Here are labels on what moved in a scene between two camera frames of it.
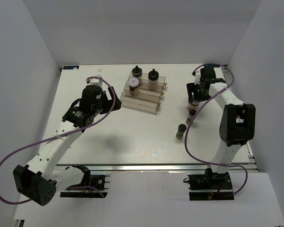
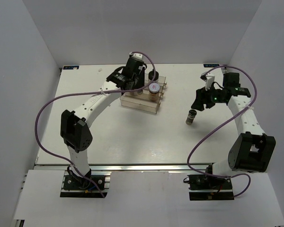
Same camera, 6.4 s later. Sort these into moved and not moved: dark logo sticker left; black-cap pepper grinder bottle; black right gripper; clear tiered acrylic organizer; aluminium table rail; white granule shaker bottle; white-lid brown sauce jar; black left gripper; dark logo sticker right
Moved: black left gripper; white-lid brown sauce jar; black right gripper
Not moved: aluminium table rail; white granule shaker bottle; clear tiered acrylic organizer; black-cap pepper grinder bottle; dark logo sticker right; dark logo sticker left
